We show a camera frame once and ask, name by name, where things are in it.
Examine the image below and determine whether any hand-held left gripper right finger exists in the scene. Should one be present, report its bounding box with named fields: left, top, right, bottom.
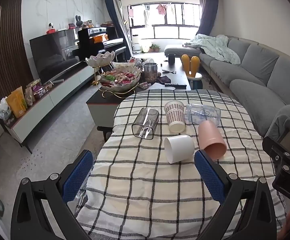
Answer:
left=194, top=149, right=277, bottom=240

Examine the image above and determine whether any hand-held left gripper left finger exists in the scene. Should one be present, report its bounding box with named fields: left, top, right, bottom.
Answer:
left=10, top=149, right=94, bottom=240

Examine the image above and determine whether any white cup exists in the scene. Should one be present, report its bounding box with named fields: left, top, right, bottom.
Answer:
left=164, top=134, right=195, bottom=165

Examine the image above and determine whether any pink cup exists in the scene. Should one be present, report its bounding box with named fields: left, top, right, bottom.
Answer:
left=198, top=120, right=227, bottom=161

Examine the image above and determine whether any clear plastic cup blue print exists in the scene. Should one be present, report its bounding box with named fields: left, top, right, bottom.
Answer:
left=184, top=103, right=222, bottom=127

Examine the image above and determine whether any checkered paper cup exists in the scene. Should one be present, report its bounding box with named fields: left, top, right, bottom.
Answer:
left=164, top=100, right=186, bottom=134

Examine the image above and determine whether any clear square glass cup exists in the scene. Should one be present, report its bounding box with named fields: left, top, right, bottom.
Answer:
left=131, top=107, right=160, bottom=140

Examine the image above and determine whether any white television cabinet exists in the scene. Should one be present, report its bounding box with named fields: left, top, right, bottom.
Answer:
left=3, top=64, right=103, bottom=154

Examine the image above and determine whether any grey corner sofa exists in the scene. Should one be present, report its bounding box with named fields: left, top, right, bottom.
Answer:
left=164, top=36, right=290, bottom=140

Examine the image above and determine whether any clear snack bag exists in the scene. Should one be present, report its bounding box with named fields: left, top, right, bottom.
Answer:
left=25, top=85, right=35, bottom=106

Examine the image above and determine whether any purple snack packet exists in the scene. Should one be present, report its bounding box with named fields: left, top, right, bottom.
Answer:
left=31, top=79, right=48, bottom=100

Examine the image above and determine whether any yellow snack bag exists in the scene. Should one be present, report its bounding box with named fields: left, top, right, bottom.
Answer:
left=5, top=86, right=26, bottom=118

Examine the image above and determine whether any white plastic bag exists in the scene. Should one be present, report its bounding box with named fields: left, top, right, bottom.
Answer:
left=0, top=97, right=12, bottom=120

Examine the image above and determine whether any two-tier petal snack bowl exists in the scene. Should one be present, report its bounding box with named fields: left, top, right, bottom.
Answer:
left=85, top=50, right=141, bottom=100

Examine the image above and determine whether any yellow rabbit ear stool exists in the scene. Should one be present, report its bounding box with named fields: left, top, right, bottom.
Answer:
left=181, top=54, right=202, bottom=90

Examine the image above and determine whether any dark coffee table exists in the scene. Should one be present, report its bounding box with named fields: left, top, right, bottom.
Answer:
left=86, top=55, right=192, bottom=140

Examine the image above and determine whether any clear jar of nuts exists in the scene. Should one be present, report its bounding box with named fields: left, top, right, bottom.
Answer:
left=143, top=62, right=158, bottom=83

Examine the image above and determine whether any flat screen television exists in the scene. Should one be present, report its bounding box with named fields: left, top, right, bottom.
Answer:
left=29, top=29, right=81, bottom=83

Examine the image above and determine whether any light green blanket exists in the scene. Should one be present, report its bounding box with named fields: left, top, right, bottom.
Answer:
left=184, top=34, right=242, bottom=65

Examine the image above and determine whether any black upright piano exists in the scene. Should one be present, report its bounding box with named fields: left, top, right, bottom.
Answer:
left=78, top=26, right=127, bottom=60

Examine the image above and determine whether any blue curtain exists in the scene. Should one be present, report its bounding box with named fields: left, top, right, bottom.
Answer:
left=197, top=0, right=219, bottom=37
left=102, top=0, right=133, bottom=60

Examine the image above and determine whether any white hanging garment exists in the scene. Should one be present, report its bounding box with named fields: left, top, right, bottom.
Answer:
left=143, top=5, right=150, bottom=27

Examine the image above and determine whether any pink hanging garment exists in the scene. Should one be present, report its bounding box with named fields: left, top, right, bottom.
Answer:
left=156, top=4, right=167, bottom=17

